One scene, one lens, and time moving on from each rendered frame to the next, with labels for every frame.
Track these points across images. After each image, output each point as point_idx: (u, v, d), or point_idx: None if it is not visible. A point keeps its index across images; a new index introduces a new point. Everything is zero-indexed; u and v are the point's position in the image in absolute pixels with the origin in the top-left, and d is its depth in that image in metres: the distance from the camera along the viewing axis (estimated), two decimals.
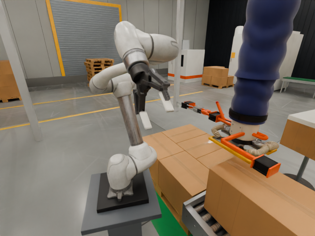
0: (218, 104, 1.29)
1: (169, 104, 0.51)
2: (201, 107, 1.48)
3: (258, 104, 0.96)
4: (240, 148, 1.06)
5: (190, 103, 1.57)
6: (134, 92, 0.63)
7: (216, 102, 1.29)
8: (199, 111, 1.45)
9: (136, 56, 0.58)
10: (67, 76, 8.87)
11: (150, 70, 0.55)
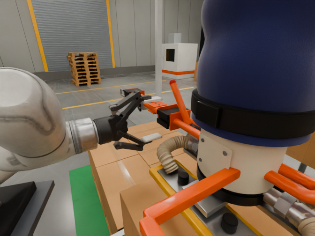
0: (174, 86, 0.53)
1: (153, 97, 0.53)
2: None
3: (295, 57, 0.21)
4: (226, 224, 0.31)
5: (132, 92, 0.81)
6: (121, 145, 0.51)
7: (171, 81, 0.54)
8: (138, 107, 0.68)
9: (85, 124, 0.42)
10: (51, 71, 8.31)
11: (115, 107, 0.46)
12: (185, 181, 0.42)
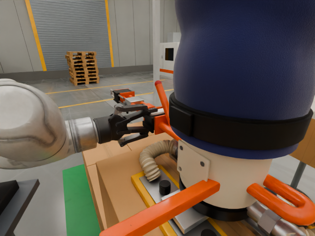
0: (159, 87, 0.50)
1: (159, 109, 0.56)
2: (139, 100, 0.69)
3: (273, 56, 0.18)
4: None
5: (122, 92, 0.78)
6: (124, 142, 0.51)
7: (156, 82, 0.51)
8: None
9: (85, 124, 0.42)
10: (49, 71, 8.26)
11: (121, 107, 0.47)
12: (166, 190, 0.39)
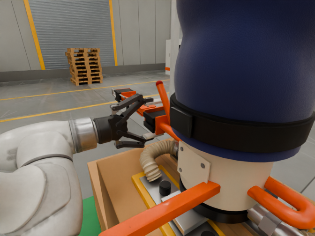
0: (160, 87, 0.50)
1: (155, 99, 0.54)
2: None
3: (277, 58, 0.17)
4: None
5: (123, 92, 0.78)
6: (121, 144, 0.51)
7: (157, 82, 0.50)
8: (126, 108, 0.65)
9: (85, 124, 0.42)
10: (48, 70, 7.62)
11: (116, 106, 0.46)
12: (166, 191, 0.39)
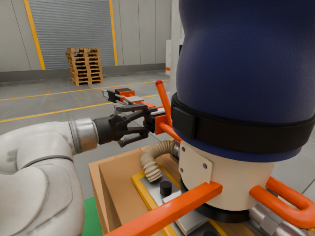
0: (160, 87, 0.50)
1: (159, 109, 0.56)
2: (139, 99, 0.69)
3: (280, 58, 0.17)
4: None
5: (122, 92, 0.77)
6: (124, 142, 0.51)
7: (157, 82, 0.50)
8: None
9: (85, 124, 0.42)
10: (48, 70, 7.61)
11: (121, 108, 0.47)
12: (167, 191, 0.38)
